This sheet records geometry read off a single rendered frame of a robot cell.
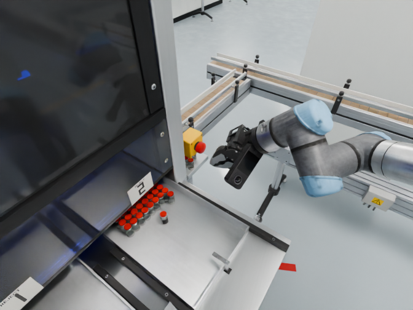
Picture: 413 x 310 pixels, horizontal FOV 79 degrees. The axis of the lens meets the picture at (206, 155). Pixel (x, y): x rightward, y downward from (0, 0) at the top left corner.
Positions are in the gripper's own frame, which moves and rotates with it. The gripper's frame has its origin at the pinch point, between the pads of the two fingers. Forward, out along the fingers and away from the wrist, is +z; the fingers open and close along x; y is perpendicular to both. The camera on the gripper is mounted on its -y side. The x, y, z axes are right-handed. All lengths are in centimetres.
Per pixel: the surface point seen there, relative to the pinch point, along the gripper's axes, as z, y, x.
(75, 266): 23.4, -37.1, 16.2
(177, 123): -0.4, 4.4, 15.6
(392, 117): -26, 56, -60
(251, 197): 78, 47, -84
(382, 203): -6, 37, -97
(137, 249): 15.8, -27.8, 4.9
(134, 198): 9.7, -17.4, 14.1
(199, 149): 6.9, 6.5, 3.0
